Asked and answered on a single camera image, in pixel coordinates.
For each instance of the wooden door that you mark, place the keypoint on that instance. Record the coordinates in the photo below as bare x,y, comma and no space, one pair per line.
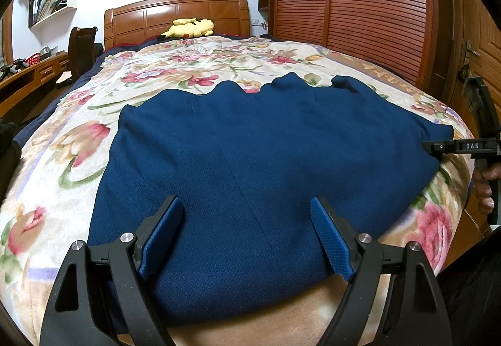
481,17

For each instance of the dark chair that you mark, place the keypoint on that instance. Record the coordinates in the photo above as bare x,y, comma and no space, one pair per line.
82,48

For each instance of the person's right hand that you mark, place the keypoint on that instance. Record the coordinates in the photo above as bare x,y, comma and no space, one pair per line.
483,201

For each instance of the dark cloth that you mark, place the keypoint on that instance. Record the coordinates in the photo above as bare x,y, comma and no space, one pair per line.
8,150

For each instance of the floral blanket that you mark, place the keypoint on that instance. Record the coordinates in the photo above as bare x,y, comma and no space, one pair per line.
78,126

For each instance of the yellow plush toy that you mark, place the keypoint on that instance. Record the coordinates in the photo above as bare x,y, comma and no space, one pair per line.
188,29

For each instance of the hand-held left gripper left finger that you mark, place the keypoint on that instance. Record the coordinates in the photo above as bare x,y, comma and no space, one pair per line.
164,240

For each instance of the wooden bed headboard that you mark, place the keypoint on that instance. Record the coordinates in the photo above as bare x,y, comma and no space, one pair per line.
156,19

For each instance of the wooden desk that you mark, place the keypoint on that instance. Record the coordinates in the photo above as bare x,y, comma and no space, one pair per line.
27,83

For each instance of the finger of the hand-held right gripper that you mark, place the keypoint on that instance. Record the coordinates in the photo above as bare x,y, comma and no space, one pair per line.
440,147

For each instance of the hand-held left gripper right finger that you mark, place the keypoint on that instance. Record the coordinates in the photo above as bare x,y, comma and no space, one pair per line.
330,236

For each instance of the silver metal container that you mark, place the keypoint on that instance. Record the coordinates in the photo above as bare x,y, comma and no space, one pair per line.
47,51

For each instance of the red basket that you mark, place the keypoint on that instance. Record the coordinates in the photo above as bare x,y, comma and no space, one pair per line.
33,59

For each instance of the blue jacket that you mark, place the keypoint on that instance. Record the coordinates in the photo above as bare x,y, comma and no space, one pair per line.
254,158

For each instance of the person's dark clothing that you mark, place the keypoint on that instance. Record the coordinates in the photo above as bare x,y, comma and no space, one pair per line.
473,291

